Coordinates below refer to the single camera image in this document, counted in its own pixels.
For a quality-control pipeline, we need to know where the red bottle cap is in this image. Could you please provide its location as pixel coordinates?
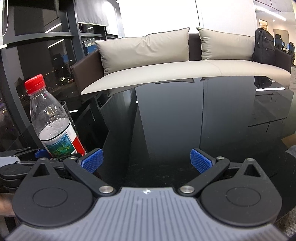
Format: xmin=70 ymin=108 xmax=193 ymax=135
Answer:
xmin=25 ymin=74 xmax=46 ymax=95

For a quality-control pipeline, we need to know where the black backpack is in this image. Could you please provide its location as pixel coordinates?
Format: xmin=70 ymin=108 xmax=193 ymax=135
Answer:
xmin=252 ymin=28 xmax=275 ymax=65

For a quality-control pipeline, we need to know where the right beige cushion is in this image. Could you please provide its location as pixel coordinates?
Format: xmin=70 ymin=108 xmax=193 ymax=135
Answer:
xmin=197 ymin=28 xmax=255 ymax=60

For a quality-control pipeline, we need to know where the left beige cushion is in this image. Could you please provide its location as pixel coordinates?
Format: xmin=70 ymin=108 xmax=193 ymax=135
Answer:
xmin=95 ymin=28 xmax=190 ymax=75

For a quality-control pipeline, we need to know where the clear glass mug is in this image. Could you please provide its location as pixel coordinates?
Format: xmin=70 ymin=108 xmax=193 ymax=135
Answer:
xmin=60 ymin=100 xmax=79 ymax=137

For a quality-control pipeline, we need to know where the clear plastic water bottle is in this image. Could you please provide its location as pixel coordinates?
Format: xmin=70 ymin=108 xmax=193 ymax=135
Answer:
xmin=29 ymin=87 xmax=86 ymax=158

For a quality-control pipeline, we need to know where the beige cushion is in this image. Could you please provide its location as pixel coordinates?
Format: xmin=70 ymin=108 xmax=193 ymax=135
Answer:
xmin=95 ymin=28 xmax=190 ymax=75
xmin=197 ymin=28 xmax=255 ymax=60

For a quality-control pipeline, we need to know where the beige brown sofa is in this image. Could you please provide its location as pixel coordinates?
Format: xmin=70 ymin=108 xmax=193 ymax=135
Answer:
xmin=71 ymin=34 xmax=292 ymax=95

